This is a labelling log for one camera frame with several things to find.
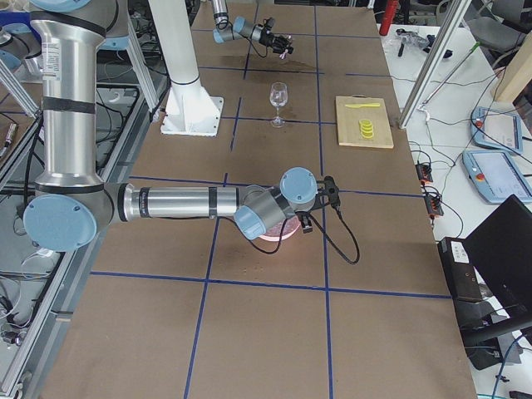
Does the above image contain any aluminium frame post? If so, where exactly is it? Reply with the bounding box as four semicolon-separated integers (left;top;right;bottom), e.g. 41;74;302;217
398;0;471;129

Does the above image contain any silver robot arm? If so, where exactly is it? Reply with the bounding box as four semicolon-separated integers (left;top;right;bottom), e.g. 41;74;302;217
22;1;318;252
211;0;293;59

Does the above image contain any blue teach pendant near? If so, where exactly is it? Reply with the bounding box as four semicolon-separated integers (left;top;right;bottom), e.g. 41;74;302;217
462;150;531;204

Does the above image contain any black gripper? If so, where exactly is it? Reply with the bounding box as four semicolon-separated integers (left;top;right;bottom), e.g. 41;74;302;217
261;33;293;56
298;212;313;234

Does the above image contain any yellow lemon slice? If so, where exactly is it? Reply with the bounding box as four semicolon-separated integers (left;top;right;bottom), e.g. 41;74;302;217
358;119;374;140

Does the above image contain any pink bowl of ice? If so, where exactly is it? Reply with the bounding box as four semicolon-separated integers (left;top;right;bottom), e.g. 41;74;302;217
259;216;300;242

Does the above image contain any black monitor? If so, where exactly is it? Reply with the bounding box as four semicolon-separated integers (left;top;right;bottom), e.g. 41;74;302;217
463;195;531;312

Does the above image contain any white pedestal column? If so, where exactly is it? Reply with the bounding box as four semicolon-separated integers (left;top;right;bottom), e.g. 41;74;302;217
149;0;224;136

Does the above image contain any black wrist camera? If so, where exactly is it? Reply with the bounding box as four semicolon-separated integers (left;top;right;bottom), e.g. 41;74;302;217
322;175;341;211

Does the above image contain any blue teach pendant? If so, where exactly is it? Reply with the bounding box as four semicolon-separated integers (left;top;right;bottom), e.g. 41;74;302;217
462;150;531;204
470;106;523;155

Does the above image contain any yellow plastic knife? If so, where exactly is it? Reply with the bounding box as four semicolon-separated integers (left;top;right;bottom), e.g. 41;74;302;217
344;102;381;109

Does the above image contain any clear wine glass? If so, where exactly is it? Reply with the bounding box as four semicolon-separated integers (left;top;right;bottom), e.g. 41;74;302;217
269;82;288;128

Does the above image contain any blue teach pendant far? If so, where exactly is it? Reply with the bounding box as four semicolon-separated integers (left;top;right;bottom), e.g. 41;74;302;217
470;106;523;155

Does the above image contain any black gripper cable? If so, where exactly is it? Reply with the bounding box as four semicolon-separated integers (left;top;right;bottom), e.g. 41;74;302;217
249;203;360;266

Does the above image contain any red fire extinguisher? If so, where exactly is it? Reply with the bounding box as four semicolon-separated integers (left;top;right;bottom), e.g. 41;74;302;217
379;0;399;36

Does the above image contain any bamboo cutting board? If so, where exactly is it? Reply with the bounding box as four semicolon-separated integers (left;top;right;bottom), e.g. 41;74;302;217
335;96;394;149

